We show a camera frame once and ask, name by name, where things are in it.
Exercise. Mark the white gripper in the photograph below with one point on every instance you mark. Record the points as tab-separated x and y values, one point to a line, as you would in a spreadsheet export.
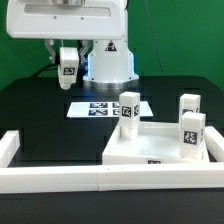
81	20

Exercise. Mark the white square table top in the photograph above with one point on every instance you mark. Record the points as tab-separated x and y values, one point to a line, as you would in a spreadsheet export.
156	143

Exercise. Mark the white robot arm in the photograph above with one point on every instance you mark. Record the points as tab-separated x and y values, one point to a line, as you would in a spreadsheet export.
109	63

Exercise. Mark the white marker sheet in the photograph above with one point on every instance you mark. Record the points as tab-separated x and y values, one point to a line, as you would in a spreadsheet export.
93	109

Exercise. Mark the white U-shaped obstacle fence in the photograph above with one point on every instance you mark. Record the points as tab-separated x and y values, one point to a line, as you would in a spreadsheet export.
110	177

